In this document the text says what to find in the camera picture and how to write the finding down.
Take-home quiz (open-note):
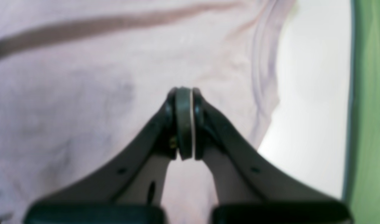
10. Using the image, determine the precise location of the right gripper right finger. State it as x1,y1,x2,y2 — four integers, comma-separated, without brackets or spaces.
190,88,354,224

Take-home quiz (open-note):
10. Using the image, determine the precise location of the mauve t-shirt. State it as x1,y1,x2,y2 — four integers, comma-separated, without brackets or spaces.
0,0,296,224

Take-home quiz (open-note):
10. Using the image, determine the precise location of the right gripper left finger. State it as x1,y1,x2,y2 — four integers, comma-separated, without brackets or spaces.
24,88,186,224

